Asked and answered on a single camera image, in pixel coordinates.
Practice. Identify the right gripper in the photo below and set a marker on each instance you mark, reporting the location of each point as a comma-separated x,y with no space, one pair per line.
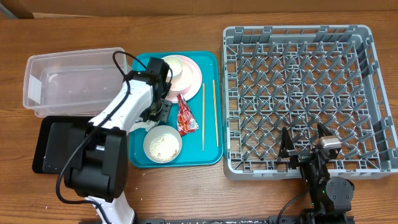
287,149

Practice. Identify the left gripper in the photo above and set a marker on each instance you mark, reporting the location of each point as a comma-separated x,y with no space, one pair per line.
164,114

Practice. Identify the white tissue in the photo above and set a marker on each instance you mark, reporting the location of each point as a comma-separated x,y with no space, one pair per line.
147,125

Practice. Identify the red snack wrapper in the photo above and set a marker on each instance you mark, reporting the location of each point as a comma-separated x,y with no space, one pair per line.
186,123

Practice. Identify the grey bowl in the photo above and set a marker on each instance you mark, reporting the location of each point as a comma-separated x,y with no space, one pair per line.
157,131

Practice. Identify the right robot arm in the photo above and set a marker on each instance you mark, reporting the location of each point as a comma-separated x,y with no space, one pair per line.
331,196

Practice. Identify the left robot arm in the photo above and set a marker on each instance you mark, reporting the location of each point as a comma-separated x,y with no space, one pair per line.
96,171

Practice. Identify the pink bowl under cup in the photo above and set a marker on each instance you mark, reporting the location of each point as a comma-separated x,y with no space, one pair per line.
184,80

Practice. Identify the pink plate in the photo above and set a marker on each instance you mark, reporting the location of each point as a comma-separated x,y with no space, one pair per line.
191,91

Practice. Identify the cream cup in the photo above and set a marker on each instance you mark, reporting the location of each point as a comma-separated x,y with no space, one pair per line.
175,64

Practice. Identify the teal plastic tray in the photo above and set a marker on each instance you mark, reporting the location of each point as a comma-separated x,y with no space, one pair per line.
191,153

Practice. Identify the grey plastic dish rack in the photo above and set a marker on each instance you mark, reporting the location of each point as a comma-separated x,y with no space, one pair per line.
294,77

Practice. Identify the clear plastic bin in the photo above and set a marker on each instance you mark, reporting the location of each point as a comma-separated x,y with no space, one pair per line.
74,83

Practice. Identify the black plastic tray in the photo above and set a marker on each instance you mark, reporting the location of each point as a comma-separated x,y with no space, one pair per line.
51,150

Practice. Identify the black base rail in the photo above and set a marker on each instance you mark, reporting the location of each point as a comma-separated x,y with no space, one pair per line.
269,220

